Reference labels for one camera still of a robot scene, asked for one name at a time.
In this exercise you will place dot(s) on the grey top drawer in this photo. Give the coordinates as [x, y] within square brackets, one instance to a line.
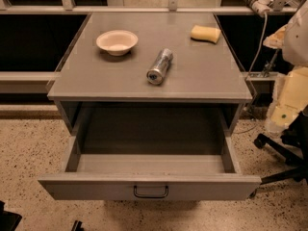
[114, 148]

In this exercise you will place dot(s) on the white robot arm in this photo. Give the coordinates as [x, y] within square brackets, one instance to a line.
[290, 93]

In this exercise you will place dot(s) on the silver drink can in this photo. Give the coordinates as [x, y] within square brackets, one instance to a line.
[157, 72]

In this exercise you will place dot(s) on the white paper bowl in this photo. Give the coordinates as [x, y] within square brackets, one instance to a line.
[117, 42]

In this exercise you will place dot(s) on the yellow sponge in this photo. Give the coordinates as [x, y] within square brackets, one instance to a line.
[205, 33]

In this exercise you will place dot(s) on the metal clamp stand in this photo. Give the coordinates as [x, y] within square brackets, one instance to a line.
[267, 68]

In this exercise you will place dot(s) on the small black object floor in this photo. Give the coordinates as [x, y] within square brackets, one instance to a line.
[77, 226]

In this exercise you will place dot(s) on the black office chair base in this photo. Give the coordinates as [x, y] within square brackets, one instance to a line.
[296, 135]

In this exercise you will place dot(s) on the white power strip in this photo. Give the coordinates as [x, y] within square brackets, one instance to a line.
[261, 7]

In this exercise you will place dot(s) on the black object bottom left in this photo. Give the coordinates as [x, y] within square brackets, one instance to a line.
[8, 220]

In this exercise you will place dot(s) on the black top drawer handle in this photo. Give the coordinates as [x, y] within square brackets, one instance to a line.
[150, 192]

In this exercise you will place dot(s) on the metal railing frame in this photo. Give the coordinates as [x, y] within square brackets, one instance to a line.
[144, 2]

